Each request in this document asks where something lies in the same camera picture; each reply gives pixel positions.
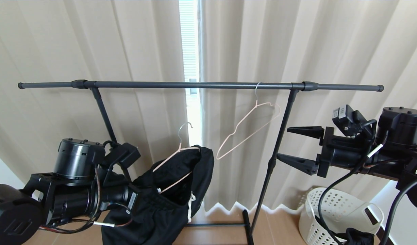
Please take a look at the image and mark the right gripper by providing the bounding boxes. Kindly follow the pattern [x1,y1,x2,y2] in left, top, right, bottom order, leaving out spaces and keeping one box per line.
[277,126,377,178]

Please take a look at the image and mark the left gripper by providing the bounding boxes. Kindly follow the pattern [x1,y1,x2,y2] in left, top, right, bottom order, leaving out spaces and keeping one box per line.
[89,184,140,216]

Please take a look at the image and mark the black shorts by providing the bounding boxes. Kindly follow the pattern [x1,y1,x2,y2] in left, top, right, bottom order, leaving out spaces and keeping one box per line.
[101,146,215,245]

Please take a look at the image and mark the pink clothes hanger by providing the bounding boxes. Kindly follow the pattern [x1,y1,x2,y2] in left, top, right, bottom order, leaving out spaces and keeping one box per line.
[152,122,200,194]
[216,82,281,160]

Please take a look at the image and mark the black garment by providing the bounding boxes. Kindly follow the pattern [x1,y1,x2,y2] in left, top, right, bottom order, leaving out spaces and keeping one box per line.
[314,215,374,245]

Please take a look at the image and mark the white laundry basket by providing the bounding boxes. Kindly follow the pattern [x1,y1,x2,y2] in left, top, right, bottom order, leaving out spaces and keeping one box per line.
[299,187,385,245]

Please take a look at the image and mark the black clothes rack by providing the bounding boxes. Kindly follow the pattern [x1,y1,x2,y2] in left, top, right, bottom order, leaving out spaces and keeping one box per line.
[18,80,384,245]

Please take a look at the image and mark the beige curtain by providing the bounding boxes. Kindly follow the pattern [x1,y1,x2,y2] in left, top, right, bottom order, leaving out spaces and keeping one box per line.
[0,0,190,186]
[198,0,417,213]

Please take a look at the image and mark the window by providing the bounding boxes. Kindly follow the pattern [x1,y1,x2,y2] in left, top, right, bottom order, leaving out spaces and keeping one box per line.
[179,0,203,147]

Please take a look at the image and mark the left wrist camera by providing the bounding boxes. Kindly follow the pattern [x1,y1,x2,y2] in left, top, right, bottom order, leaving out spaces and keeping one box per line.
[100,141,141,177]

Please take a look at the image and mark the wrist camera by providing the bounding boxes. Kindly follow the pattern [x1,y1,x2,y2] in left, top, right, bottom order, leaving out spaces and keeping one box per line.
[100,141,141,177]
[332,104,378,139]

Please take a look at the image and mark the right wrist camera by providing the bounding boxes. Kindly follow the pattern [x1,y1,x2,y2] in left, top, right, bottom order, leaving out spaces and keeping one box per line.
[332,104,378,139]

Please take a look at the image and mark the black cable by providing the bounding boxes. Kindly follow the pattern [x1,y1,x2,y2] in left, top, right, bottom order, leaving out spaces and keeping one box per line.
[317,119,379,245]
[380,174,417,245]

